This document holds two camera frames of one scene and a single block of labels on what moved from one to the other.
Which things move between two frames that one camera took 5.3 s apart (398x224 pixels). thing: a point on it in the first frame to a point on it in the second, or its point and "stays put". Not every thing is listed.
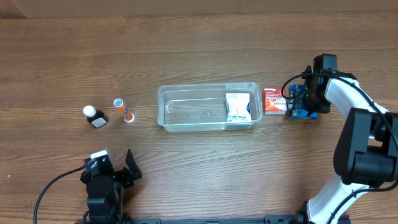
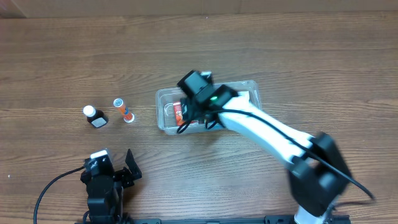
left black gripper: x=117 y=175 stays put
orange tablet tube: x=128 y=117 stays put
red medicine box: x=275 y=101 to x=178 y=109
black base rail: x=267 y=219 stays put
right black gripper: x=300 y=101 to x=188 y=109
